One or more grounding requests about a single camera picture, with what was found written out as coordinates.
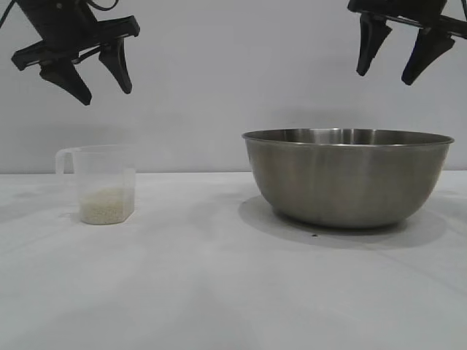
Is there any white uncooked rice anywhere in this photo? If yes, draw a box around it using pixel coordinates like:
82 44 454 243
80 187 135 225

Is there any stainless steel mixing bowl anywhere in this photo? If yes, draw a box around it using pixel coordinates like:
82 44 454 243
241 127 456 230

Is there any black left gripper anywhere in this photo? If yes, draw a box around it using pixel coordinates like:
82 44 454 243
11 0 140 106

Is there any black cable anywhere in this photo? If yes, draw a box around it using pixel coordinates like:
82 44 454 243
0 0 15 29

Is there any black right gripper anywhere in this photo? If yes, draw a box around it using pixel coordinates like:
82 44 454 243
347 0 467 86

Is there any clear plastic measuring cup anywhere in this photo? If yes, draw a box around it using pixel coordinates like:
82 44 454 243
55 144 136 226

